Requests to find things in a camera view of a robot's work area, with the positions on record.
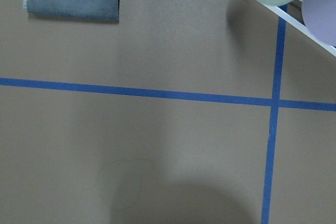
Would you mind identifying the lilac cup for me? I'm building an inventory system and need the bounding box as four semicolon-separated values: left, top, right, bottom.
302;0;335;46

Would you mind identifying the white wire rack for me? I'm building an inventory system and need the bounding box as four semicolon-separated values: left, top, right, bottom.
256;0;335;57

